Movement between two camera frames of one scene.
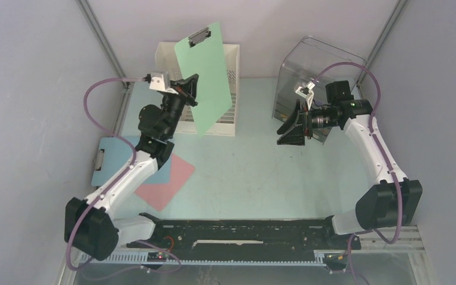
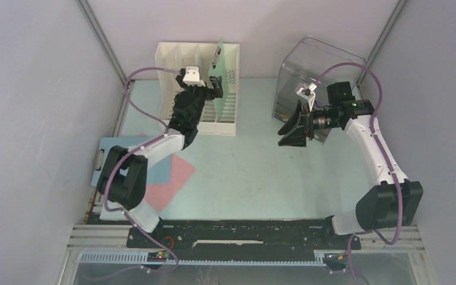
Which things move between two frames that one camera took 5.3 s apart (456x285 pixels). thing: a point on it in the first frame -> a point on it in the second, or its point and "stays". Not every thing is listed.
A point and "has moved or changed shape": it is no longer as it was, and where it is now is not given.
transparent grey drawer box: x=313 y=62 stays
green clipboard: x=202 y=54 has moved or changed shape
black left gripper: x=187 y=88 -> x=216 y=92
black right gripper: x=297 y=127 stays
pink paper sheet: x=158 y=195 stays
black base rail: x=243 y=237 stays
